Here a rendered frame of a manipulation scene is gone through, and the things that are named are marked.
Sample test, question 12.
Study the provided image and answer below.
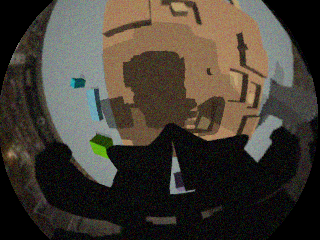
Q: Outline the purple block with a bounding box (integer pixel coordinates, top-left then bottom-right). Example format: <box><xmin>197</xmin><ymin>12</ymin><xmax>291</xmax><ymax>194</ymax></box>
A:
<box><xmin>173</xmin><ymin>173</ymin><xmax>185</xmax><ymax>191</ymax></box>

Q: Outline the small teal block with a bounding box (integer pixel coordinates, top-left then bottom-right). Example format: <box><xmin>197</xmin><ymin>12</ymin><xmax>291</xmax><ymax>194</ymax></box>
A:
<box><xmin>71</xmin><ymin>77</ymin><xmax>85</xmax><ymax>88</ymax></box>

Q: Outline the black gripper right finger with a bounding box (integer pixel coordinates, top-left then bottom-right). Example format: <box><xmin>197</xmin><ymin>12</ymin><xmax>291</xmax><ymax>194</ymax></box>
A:
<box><xmin>171</xmin><ymin>123</ymin><xmax>249</xmax><ymax>192</ymax></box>

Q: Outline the tan wooden puzzle board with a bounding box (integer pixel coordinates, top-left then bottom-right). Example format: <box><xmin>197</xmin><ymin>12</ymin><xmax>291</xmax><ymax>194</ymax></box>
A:
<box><xmin>103</xmin><ymin>0</ymin><xmax>268</xmax><ymax>147</ymax></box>

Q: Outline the green block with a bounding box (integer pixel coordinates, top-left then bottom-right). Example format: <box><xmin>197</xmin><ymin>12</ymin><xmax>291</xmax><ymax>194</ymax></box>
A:
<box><xmin>89</xmin><ymin>135</ymin><xmax>113</xmax><ymax>159</ymax></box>

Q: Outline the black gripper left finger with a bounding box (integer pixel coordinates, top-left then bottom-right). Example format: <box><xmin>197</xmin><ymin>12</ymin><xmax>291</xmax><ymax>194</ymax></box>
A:
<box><xmin>107</xmin><ymin>124</ymin><xmax>173</xmax><ymax>187</ymax></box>

